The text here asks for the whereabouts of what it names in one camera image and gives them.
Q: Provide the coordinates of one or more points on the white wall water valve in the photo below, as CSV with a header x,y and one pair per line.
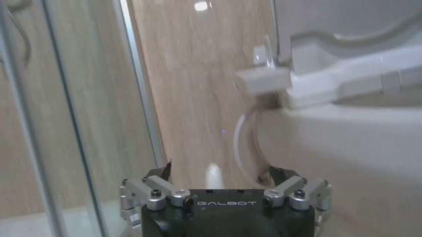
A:
x,y
263,55

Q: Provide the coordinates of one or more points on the white ceramic toilet bowl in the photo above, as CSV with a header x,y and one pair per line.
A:
x,y
346,153

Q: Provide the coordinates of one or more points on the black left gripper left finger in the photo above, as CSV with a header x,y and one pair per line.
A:
x,y
155,187

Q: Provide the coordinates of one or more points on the white seat connector box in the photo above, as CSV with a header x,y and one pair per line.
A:
x,y
263,80

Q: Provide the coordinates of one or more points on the white toilet lid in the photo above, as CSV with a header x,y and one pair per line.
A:
x,y
346,19

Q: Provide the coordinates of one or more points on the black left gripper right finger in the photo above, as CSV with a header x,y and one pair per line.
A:
x,y
297,187

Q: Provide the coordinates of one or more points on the aluminium shower frame post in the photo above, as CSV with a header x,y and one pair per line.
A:
x,y
144,98

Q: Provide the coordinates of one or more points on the glass shower enclosure panel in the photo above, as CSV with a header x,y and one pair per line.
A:
x,y
49,111

